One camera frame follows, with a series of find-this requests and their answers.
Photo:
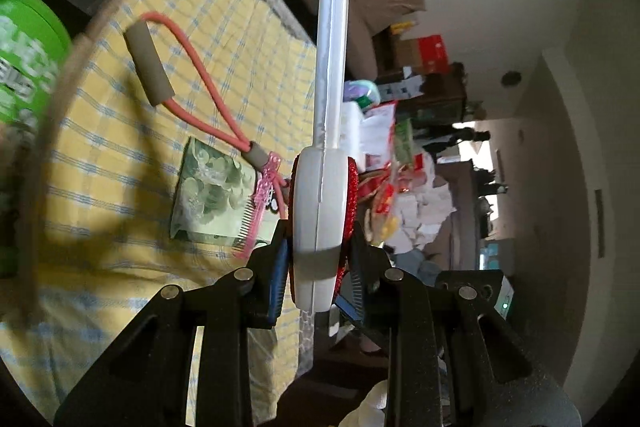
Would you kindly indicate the white red lint brush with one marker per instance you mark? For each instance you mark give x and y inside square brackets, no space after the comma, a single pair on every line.
[320,182]

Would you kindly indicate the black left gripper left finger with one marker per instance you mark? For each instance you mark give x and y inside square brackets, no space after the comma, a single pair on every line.
[186,347]

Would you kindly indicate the yellow plaid tablecloth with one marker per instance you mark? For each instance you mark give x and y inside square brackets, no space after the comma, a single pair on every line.
[97,229]

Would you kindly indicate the white tissue pack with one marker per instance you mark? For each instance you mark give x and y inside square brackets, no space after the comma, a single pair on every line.
[350,129]

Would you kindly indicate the pink comb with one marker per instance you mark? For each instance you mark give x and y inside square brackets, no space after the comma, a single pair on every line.
[269,184]

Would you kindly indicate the green snack can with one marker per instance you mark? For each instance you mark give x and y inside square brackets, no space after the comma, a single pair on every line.
[34,45]

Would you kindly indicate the red box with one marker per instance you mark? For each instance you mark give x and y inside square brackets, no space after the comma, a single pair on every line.
[427,53]

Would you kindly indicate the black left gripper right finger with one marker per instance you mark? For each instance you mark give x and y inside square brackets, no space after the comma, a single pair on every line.
[452,359]

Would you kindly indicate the green floral packet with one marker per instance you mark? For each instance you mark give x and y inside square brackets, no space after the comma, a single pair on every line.
[215,198]

